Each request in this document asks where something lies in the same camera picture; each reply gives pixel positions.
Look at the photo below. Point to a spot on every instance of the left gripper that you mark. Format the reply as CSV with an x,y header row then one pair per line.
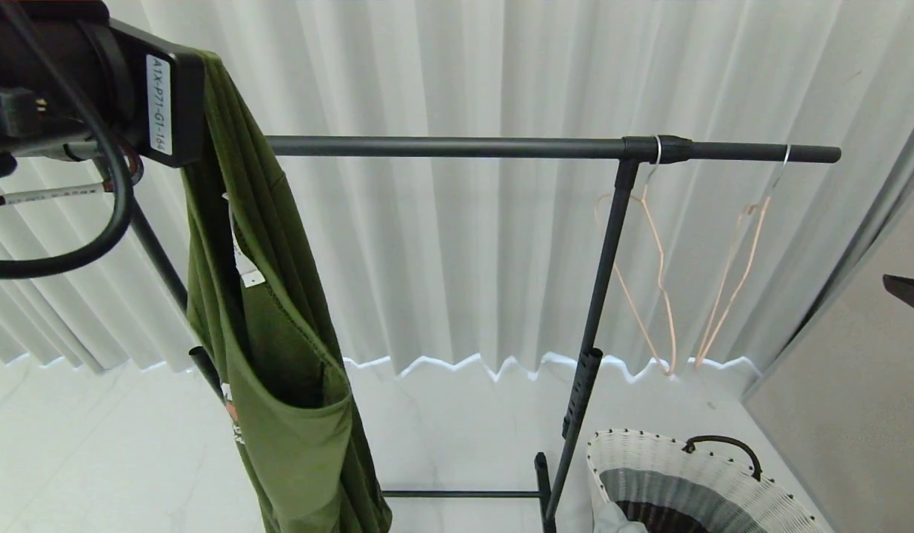
x,y
135,89

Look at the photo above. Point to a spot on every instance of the pink clothes hanger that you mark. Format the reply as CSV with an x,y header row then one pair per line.
x,y
732,289
662,277

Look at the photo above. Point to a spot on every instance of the green long-sleeved shirt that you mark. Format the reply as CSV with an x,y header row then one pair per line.
x,y
294,370

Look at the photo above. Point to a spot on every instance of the pale grey shorts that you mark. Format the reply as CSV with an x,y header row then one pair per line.
x,y
616,520

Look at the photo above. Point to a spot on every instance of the white laundry basket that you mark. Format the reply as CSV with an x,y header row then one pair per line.
x,y
709,481

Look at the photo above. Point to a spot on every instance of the black clothes rack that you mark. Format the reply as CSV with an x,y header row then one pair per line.
x,y
464,146

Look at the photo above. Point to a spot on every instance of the white curtain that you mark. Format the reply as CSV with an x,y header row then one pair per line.
x,y
464,259

